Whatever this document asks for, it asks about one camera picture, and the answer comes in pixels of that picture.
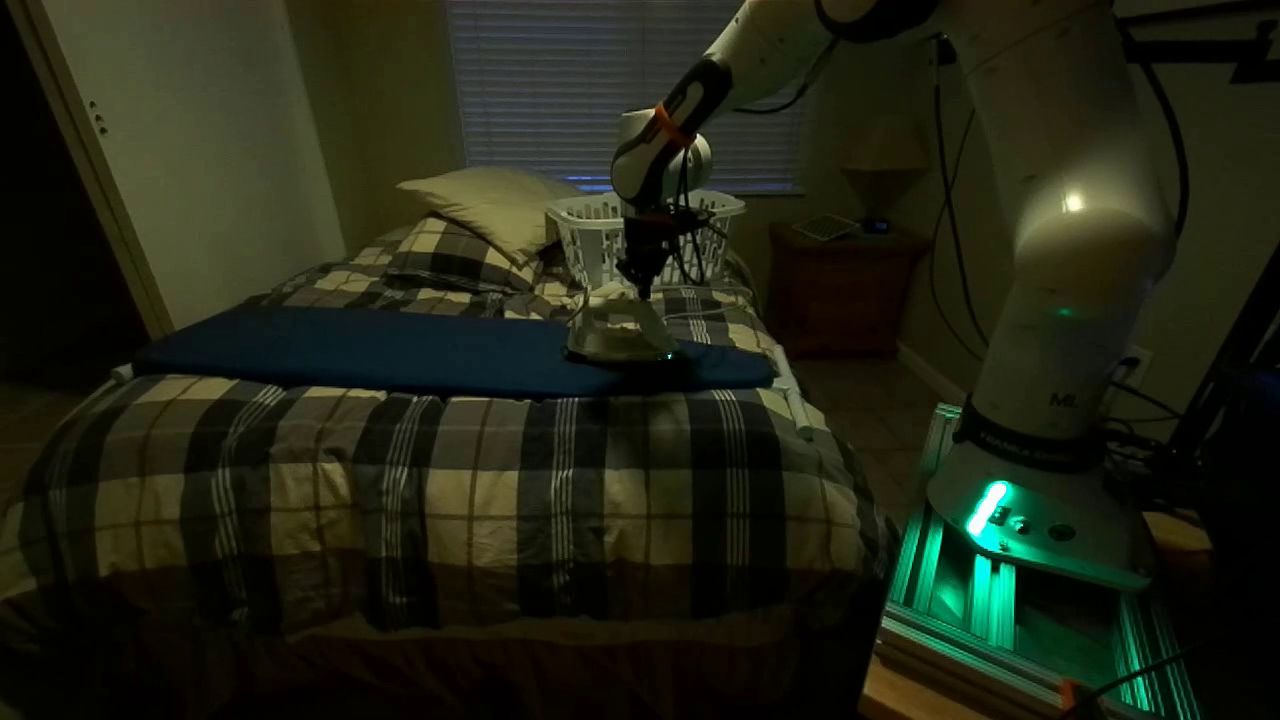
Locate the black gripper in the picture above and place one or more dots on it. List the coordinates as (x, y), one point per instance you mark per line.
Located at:
(650, 239)

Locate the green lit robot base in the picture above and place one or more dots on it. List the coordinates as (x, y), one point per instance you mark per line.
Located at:
(1017, 641)

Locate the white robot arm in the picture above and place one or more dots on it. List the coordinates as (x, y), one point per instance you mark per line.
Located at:
(1079, 180)

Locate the white clothes iron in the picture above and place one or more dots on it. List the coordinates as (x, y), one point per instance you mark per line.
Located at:
(619, 332)

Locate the cream pillow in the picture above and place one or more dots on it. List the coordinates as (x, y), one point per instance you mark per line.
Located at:
(503, 207)

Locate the window blinds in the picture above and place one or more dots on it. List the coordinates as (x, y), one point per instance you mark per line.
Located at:
(540, 88)

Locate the wooden nightstand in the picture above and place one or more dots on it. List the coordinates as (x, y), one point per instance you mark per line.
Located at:
(842, 298)

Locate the blue ironing board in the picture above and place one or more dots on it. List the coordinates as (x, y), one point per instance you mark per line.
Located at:
(429, 352)

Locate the white closet door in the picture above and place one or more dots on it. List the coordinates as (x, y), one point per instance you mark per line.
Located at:
(198, 146)

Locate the plaid bed comforter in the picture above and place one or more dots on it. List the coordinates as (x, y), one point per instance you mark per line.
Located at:
(288, 509)

